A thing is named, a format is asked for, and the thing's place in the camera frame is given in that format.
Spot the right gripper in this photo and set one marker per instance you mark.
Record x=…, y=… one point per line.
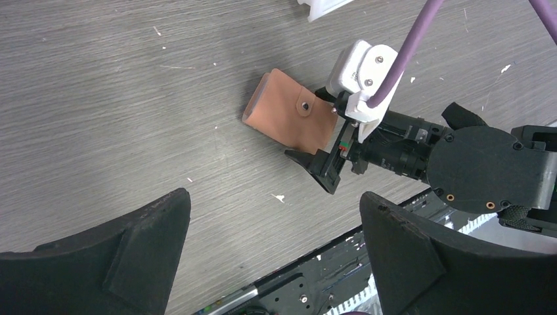
x=401, y=144

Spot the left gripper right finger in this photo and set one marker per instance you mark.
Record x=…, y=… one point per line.
x=422, y=267

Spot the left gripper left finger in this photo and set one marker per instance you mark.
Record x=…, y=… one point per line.
x=124, y=266

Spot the pink leather card holder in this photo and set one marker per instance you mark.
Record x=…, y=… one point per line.
x=289, y=113

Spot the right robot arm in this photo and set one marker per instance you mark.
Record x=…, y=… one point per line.
x=467, y=164

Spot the white plastic bin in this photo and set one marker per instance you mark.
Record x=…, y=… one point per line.
x=319, y=8

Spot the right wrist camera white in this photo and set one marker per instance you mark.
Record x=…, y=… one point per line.
x=360, y=70

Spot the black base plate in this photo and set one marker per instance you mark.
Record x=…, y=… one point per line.
x=335, y=274

